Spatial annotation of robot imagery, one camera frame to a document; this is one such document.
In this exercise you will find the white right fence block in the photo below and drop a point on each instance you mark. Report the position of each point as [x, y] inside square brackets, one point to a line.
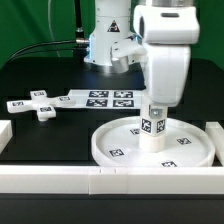
[216, 132]

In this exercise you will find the white round table top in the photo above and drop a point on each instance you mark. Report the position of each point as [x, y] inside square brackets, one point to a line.
[125, 143]

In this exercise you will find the white marker sheet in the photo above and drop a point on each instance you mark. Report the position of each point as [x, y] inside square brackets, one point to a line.
[103, 99]

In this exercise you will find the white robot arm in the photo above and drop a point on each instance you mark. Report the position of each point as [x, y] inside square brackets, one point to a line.
[114, 45]

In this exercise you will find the white cross-shaped table base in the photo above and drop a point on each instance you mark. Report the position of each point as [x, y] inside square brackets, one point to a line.
[41, 103]

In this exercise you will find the white fence block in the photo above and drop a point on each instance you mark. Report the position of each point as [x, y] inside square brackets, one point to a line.
[216, 132]
[5, 133]

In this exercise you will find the white left fence block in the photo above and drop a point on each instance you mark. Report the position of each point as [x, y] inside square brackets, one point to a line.
[5, 133]

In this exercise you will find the white front fence bar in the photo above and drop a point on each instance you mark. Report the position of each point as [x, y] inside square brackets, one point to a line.
[106, 180]

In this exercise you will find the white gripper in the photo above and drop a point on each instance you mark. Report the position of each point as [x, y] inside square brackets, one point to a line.
[167, 33]

